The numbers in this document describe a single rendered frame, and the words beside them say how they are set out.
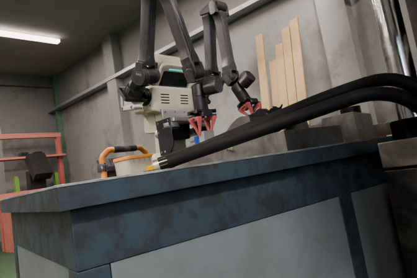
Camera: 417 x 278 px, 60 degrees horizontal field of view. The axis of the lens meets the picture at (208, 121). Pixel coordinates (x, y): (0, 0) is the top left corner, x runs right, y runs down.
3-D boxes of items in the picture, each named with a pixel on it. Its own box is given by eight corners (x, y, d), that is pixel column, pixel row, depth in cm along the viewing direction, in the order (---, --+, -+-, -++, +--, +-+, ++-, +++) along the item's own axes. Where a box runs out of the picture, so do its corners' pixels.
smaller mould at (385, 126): (350, 144, 179) (347, 130, 180) (367, 141, 188) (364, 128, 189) (390, 137, 163) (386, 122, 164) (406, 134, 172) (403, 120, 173)
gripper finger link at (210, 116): (219, 133, 144) (216, 110, 145) (205, 134, 139) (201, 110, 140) (210, 135, 149) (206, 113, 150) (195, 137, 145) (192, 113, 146)
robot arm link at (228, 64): (220, 7, 192) (206, 2, 185) (228, 2, 189) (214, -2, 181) (234, 86, 187) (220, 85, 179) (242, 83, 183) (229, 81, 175)
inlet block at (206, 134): (187, 148, 150) (185, 135, 150) (197, 147, 153) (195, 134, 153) (205, 144, 139) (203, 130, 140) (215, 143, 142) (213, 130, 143)
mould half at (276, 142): (190, 169, 138) (184, 134, 140) (241, 161, 154) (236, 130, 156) (288, 152, 99) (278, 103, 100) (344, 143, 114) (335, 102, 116)
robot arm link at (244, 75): (233, 79, 187) (222, 77, 180) (247, 62, 181) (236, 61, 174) (244, 96, 182) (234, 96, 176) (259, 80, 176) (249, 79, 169)
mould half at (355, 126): (241, 161, 158) (237, 136, 160) (269, 157, 179) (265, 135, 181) (359, 141, 129) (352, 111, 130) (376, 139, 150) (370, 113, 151)
